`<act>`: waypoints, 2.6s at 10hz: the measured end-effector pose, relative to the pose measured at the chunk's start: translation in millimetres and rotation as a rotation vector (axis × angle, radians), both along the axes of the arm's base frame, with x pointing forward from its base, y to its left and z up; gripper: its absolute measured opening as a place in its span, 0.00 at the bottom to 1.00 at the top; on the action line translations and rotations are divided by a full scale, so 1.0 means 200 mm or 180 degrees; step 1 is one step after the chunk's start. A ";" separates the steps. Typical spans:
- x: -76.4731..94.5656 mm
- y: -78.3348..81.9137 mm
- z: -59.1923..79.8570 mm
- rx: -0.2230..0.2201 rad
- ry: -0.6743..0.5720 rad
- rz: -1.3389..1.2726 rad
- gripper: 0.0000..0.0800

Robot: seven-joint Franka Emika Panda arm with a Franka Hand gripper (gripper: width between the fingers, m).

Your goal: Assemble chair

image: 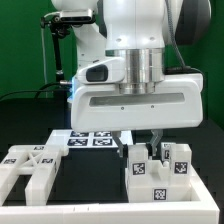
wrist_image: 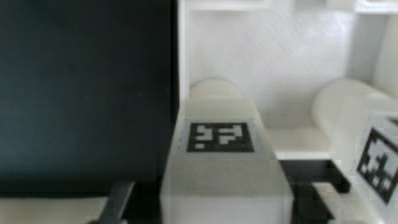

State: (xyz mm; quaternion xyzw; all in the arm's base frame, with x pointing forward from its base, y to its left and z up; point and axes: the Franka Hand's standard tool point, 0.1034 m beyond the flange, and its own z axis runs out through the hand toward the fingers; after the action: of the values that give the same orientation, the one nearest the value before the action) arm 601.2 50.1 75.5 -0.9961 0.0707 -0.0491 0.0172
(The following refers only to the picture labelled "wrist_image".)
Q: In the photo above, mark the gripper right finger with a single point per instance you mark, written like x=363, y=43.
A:
x=313, y=210

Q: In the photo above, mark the white U-shaped fence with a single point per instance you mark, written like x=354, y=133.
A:
x=50, y=211

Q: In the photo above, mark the white chair seat part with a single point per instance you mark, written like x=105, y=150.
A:
x=292, y=50

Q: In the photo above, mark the white chair leg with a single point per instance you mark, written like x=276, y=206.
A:
x=366, y=143
x=224, y=185

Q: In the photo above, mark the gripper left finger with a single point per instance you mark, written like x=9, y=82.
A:
x=110, y=216

